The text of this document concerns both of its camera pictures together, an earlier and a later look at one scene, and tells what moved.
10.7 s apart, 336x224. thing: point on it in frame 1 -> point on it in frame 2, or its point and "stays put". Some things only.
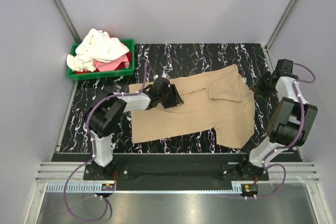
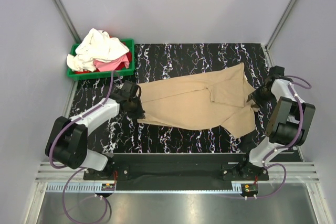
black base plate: [143, 169] stays put
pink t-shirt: [106, 66] stays put
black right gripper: [259, 87] -> [259, 103]
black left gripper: [175, 98] -> [139, 113]
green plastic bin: [101, 74] stays put
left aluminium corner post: [61, 7] stays put
